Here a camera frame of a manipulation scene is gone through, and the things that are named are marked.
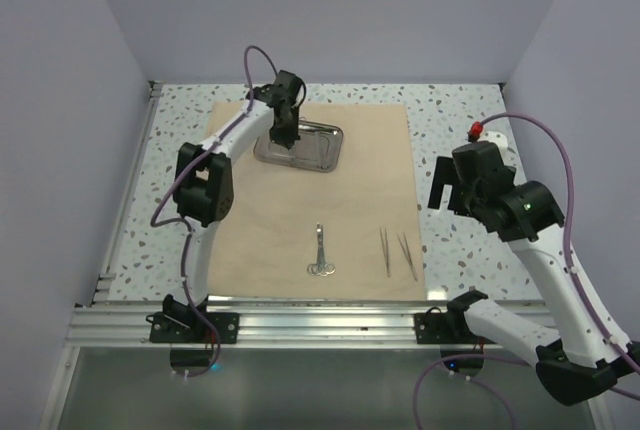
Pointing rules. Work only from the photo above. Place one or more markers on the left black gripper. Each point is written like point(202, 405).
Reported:
point(287, 139)

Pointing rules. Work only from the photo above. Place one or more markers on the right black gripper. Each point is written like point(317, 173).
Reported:
point(446, 173)

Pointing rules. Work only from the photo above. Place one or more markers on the steel instrument tray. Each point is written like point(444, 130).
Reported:
point(317, 149)

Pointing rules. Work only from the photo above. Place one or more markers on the steel scalpel handle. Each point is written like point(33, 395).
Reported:
point(403, 241)

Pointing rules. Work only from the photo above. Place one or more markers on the steel pointed tweezers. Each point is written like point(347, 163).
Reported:
point(385, 250)

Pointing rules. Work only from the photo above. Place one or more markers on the steel ring-handled forceps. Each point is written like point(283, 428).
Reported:
point(329, 268)

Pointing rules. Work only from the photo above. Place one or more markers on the steel ring-handled scissors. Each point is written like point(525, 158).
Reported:
point(318, 266)

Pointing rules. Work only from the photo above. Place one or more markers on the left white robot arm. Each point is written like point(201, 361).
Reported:
point(203, 193)

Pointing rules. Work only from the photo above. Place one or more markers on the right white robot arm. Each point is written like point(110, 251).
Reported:
point(586, 352)

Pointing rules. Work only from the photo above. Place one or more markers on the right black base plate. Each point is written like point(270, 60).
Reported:
point(448, 326)

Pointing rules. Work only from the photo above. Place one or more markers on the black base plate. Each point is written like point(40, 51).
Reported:
point(448, 326)
point(178, 323)

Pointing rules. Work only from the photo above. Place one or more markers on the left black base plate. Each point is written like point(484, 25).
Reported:
point(178, 323)

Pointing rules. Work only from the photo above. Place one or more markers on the aluminium mounting rail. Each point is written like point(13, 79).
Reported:
point(263, 324)

